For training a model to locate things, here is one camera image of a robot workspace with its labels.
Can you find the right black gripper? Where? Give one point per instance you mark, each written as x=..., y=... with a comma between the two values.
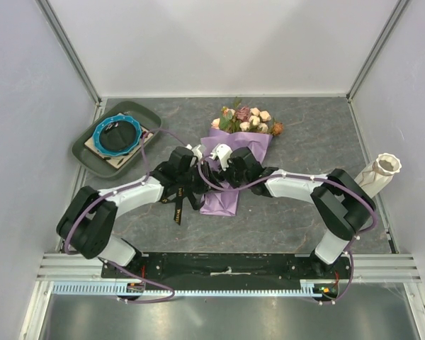
x=226, y=174

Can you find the aluminium frame post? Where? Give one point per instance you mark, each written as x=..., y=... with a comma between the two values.
x=378, y=46
x=66, y=44

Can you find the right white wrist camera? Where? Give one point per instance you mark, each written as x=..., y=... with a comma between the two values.
x=221, y=154

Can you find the dark green tray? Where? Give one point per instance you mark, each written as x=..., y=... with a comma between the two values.
x=93, y=164

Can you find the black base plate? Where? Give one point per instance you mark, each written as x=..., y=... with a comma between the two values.
x=233, y=271

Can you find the white ceramic vase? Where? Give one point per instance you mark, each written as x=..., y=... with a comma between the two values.
x=375, y=176

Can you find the right aluminium frame post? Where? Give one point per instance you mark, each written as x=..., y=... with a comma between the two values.
x=378, y=46

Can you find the black ribbon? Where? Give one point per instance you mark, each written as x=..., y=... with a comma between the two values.
x=175, y=194

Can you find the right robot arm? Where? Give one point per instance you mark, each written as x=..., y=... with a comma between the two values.
x=341, y=203

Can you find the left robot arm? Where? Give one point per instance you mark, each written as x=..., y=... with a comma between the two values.
x=87, y=223

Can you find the purple flower bouquet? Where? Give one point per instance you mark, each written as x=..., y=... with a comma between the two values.
x=236, y=144

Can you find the aluminium front rail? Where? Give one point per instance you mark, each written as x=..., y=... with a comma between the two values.
x=367, y=268

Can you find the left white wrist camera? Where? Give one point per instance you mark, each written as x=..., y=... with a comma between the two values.
x=198, y=152

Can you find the blue rimmed black plate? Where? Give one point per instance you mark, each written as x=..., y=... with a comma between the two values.
x=117, y=135

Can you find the light blue cable duct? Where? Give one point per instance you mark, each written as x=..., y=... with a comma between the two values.
x=306, y=290

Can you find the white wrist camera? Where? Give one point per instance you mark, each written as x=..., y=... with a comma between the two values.
x=198, y=152
x=221, y=154

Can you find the left aluminium frame post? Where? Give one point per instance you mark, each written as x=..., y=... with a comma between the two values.
x=66, y=44

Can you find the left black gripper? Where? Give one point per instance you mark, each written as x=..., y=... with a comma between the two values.
x=207, y=172

